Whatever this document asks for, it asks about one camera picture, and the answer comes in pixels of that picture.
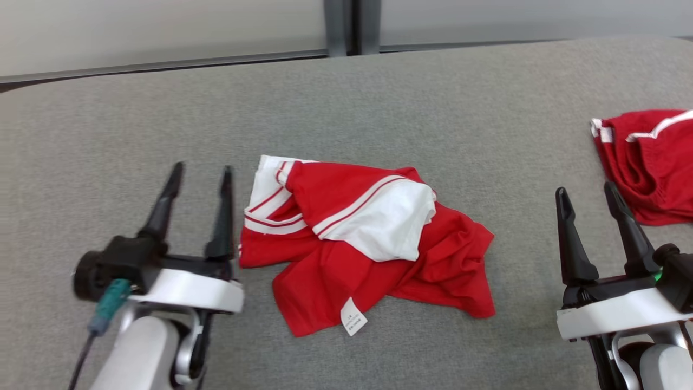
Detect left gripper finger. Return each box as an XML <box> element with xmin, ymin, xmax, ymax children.
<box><xmin>204</xmin><ymin>166</ymin><xmax>237</xmax><ymax>261</ymax></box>
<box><xmin>137</xmin><ymin>161</ymin><xmax>185</xmax><ymax>243</ymax></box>

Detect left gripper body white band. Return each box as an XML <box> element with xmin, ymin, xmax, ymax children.
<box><xmin>127</xmin><ymin>253</ymin><xmax>245</xmax><ymax>315</ymax></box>

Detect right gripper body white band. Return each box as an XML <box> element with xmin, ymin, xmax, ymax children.
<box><xmin>556</xmin><ymin>274</ymin><xmax>693</xmax><ymax>342</ymax></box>

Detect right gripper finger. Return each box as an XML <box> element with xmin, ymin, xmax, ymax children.
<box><xmin>555</xmin><ymin>187</ymin><xmax>600</xmax><ymax>288</ymax></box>
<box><xmin>604</xmin><ymin>181</ymin><xmax>660</xmax><ymax>278</ymax></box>

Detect red shorts with white stripe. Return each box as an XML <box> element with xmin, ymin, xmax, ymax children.
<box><xmin>590</xmin><ymin>109</ymin><xmax>693</xmax><ymax>226</ymax></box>

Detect red and white shirt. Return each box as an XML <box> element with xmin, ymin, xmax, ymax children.
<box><xmin>239</xmin><ymin>155</ymin><xmax>496</xmax><ymax>337</ymax></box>

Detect teal cable connector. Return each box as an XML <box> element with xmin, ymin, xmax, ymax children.
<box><xmin>88</xmin><ymin>278</ymin><xmax>132</xmax><ymax>335</ymax></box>

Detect thin black camera cable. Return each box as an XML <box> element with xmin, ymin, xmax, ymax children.
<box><xmin>68</xmin><ymin>330</ymin><xmax>97</xmax><ymax>390</ymax></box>

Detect grey partition base rail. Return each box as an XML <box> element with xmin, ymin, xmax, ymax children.
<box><xmin>0</xmin><ymin>49</ymin><xmax>329</xmax><ymax>93</ymax></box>
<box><xmin>379</xmin><ymin>37</ymin><xmax>693</xmax><ymax>54</ymax></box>

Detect grey partition post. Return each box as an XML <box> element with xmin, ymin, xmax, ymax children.
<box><xmin>324</xmin><ymin>0</ymin><xmax>382</xmax><ymax>57</ymax></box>

